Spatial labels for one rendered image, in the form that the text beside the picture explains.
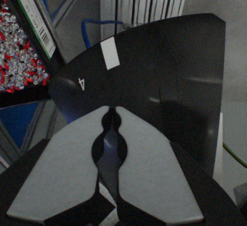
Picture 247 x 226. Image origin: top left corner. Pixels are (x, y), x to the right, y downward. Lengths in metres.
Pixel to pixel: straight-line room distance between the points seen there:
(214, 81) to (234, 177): 1.18
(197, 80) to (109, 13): 0.96
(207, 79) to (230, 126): 1.40
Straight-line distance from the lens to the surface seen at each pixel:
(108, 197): 0.32
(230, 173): 1.33
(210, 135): 0.17
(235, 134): 1.54
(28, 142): 0.83
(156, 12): 1.12
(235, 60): 1.57
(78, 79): 0.23
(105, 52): 0.21
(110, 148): 0.22
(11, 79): 0.40
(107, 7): 1.10
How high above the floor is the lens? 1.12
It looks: 45 degrees down
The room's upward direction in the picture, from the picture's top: 178 degrees clockwise
